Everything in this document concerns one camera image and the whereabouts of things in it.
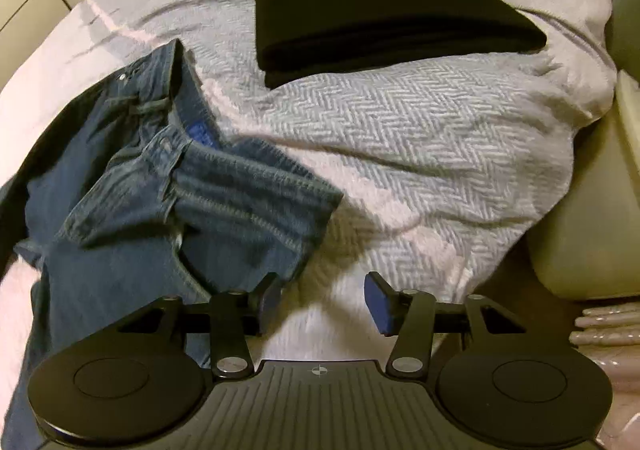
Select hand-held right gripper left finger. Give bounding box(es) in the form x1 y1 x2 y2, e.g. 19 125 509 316
116 272 284 378

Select blue denim jeans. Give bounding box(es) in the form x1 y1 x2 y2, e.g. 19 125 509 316
0 38 345 450

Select pale pink ribbed object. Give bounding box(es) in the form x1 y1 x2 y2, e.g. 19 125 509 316
570 302 640 398

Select black folded cloth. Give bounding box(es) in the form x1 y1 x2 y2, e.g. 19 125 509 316
255 0 548 90

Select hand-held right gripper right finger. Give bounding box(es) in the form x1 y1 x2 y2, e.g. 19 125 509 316
364 272 529 378

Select grey herringbone blanket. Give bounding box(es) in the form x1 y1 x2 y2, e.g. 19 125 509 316
85 0 618 361

